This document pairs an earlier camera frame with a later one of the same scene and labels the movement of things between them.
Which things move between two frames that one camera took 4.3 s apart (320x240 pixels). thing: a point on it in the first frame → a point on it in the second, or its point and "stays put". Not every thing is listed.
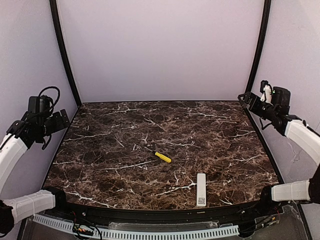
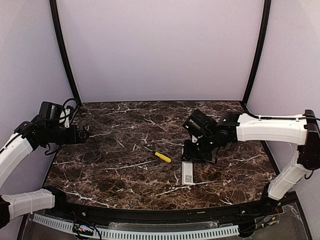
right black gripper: (251, 101) → (191, 153)
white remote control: (201, 189) → (187, 167)
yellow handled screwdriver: (160, 155) stays put
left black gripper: (58, 119) → (81, 132)
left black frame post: (63, 52) stays put
